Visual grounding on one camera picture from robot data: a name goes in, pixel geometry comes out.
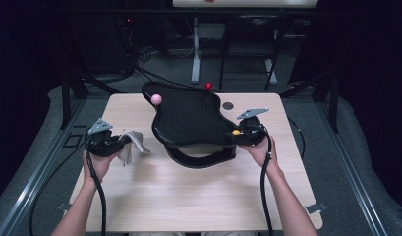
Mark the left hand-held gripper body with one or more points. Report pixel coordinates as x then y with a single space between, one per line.
102 144

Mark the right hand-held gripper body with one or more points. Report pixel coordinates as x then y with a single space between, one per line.
252 134

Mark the white cleaning cloth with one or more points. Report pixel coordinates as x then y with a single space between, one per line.
136 142

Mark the black wavy tray stand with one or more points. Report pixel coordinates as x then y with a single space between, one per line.
188 121

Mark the person's left hand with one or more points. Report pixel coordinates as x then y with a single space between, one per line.
98 168

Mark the person's right hand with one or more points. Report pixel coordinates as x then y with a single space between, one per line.
262 157

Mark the black metal stand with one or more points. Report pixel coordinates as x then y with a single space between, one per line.
66 98
334 105

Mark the white desk leg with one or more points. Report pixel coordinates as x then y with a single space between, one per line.
196 49
271 70

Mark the black chair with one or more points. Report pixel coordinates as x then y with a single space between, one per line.
254 36

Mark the aluminium floor rail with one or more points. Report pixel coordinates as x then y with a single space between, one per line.
41 170
352 172

